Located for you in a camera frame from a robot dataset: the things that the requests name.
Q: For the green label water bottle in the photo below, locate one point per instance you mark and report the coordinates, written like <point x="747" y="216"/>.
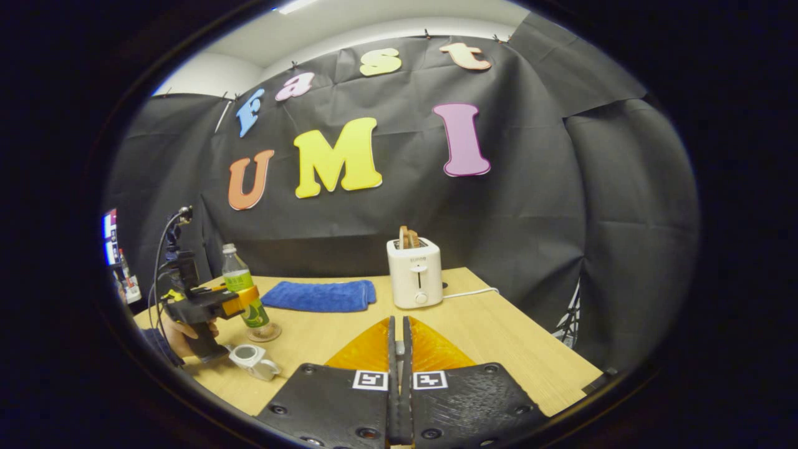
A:
<point x="237" y="277"/>

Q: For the white toaster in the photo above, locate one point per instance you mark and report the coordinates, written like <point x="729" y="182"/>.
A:
<point x="414" y="274"/>

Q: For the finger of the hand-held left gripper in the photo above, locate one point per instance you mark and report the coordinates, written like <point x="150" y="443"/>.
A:
<point x="240" y="300"/>

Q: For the bread slice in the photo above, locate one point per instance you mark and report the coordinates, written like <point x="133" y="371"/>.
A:
<point x="408" y="237"/>

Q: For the white side table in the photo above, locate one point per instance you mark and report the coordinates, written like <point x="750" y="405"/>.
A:
<point x="133" y="294"/>

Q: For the computer monitor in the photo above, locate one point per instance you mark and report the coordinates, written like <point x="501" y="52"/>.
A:
<point x="110" y="240"/>

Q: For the round wooden coaster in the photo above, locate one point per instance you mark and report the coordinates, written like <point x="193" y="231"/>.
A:
<point x="273" y="333"/>

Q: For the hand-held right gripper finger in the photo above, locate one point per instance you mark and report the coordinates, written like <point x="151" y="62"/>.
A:
<point x="408" y="399"/>
<point x="392" y="399"/>

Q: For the white teacup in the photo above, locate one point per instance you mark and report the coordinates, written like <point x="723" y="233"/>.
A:
<point x="262" y="368"/>

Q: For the blue folded towel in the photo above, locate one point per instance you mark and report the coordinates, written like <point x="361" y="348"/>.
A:
<point x="318" y="296"/>

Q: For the ceiling light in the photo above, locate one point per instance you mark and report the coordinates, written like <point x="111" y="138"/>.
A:
<point x="294" y="6"/>

